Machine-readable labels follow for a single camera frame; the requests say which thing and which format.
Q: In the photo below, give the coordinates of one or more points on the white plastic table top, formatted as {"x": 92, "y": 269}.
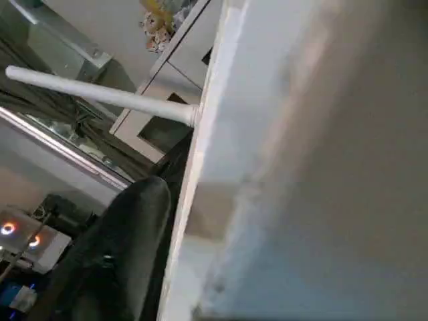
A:
{"x": 301, "y": 133}

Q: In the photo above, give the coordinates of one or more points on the white computer case lit fans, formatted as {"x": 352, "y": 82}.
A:
{"x": 50, "y": 240}

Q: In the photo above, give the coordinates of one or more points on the small blue lit device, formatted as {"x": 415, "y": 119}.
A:
{"x": 20, "y": 297}

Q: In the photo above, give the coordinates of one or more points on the white cabinet with glass doors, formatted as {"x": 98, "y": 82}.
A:
{"x": 187, "y": 67}

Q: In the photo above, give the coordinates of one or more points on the tan plush toy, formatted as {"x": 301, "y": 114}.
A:
{"x": 157, "y": 30}

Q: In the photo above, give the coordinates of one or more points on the white window frame bar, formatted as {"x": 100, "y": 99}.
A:
{"x": 67, "y": 150}

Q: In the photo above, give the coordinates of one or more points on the white plastic table leg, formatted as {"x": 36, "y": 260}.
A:
{"x": 100, "y": 92}

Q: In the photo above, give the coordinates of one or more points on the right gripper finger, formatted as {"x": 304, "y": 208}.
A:
{"x": 117, "y": 261}

